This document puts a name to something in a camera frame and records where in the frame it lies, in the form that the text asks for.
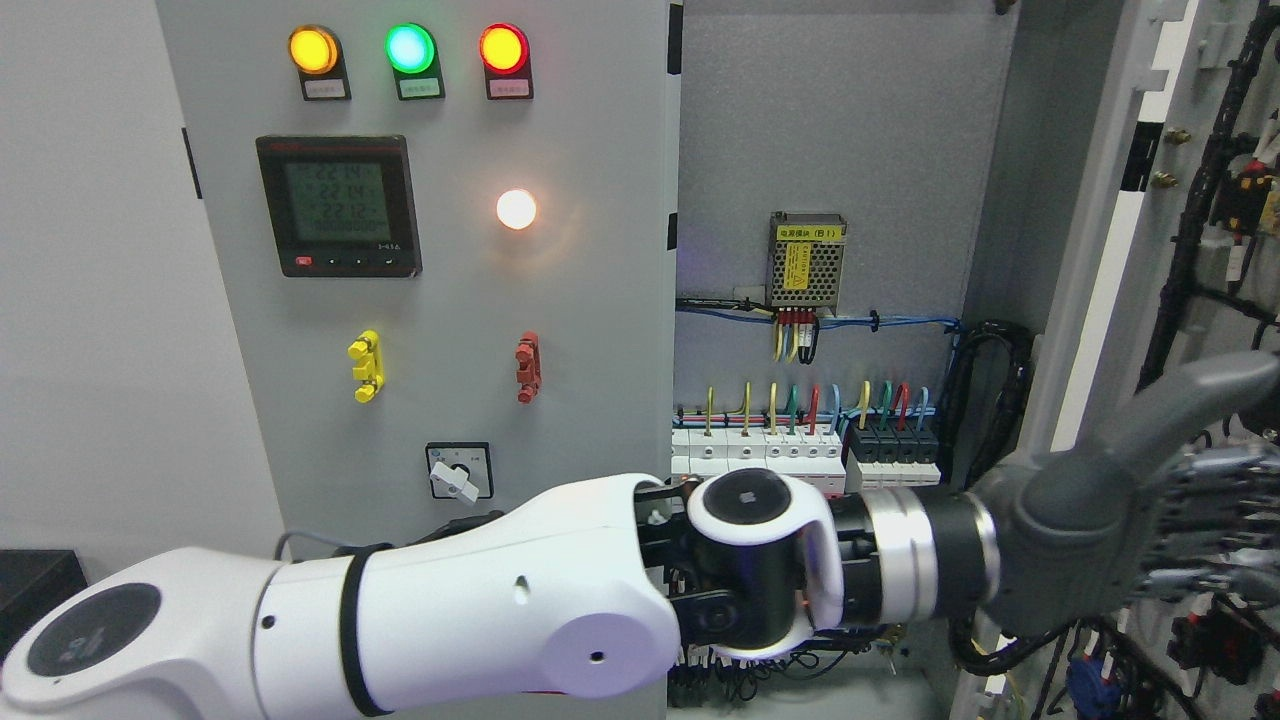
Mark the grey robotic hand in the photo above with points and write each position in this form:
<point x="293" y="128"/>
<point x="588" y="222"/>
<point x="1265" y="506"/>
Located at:
<point x="1128" y="512"/>

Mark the grey cabinet door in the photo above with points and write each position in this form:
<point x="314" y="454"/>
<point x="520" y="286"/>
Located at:
<point x="1118" y="124"/>
<point x="589" y="127"/>

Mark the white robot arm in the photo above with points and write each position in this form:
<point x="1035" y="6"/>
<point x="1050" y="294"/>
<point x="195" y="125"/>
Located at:
<point x="590" y="589"/>

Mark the black surge protector modules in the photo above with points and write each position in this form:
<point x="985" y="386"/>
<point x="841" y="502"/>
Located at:
<point x="891" y="445"/>

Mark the white socket breaker row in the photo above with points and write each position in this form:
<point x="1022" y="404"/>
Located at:
<point x="814" y="458"/>

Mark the metal mesh power supply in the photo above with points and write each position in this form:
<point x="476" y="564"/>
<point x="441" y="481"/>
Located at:
<point x="806" y="257"/>

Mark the red terminal connector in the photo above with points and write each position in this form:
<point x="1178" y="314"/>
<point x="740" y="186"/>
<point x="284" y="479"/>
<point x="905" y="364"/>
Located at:
<point x="528" y="367"/>

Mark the white glowing indicator lamp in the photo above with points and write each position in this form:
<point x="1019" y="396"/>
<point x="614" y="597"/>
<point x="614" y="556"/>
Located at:
<point x="516" y="209"/>

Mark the yellow terminal connector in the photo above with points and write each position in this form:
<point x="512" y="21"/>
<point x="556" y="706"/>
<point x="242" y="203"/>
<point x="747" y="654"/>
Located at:
<point x="367" y="369"/>

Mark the red indicator lamp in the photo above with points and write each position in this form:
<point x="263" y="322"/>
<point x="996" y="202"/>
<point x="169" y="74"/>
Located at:
<point x="504" y="49"/>

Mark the black digital power meter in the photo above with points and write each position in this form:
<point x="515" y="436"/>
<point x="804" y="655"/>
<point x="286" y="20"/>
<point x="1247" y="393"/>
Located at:
<point x="341" y="206"/>

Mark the green indicator lamp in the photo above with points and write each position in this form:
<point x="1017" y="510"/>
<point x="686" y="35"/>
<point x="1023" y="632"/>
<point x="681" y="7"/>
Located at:
<point x="410" y="48"/>

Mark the yellow indicator lamp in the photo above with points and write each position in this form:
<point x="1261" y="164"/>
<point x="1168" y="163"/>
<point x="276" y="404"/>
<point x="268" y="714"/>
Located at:
<point x="314" y="50"/>

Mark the black box lower left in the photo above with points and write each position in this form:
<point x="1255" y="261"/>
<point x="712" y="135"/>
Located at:
<point x="33" y="583"/>

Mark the white rotary selector switch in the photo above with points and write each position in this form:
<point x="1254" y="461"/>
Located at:
<point x="460" y="471"/>

